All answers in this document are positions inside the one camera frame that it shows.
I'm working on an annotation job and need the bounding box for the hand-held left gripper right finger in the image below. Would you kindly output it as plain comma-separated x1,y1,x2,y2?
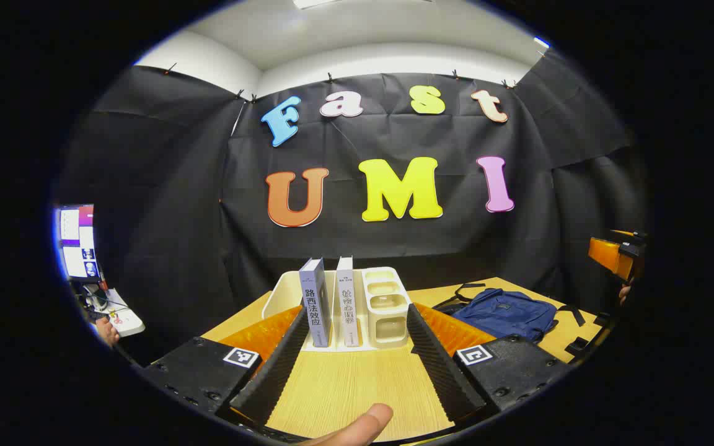
407,302,575,425

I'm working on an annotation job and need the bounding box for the blue schoolbag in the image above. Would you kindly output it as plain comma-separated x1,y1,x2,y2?
433,282,587,344

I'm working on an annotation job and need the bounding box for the white cover book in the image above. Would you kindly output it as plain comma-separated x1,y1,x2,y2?
335,256,363,348

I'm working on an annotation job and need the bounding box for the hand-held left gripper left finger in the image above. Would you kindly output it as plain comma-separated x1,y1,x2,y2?
143,305,311,428

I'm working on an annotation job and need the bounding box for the black backdrop cloth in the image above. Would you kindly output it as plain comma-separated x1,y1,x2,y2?
59,50,649,366

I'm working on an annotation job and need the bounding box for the white plastic bookshelf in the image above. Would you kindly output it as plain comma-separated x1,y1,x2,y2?
262,266,413,352

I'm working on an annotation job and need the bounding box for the white side table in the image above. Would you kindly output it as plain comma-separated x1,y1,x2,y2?
78,288,145,338

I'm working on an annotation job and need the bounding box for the grey-blue cover book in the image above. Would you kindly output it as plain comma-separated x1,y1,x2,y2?
299,257,333,349

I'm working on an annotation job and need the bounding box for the computer monitor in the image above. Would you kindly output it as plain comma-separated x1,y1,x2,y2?
56,204,97,279

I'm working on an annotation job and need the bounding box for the tangle of black cables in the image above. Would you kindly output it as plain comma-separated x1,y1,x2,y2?
81,284,116,313

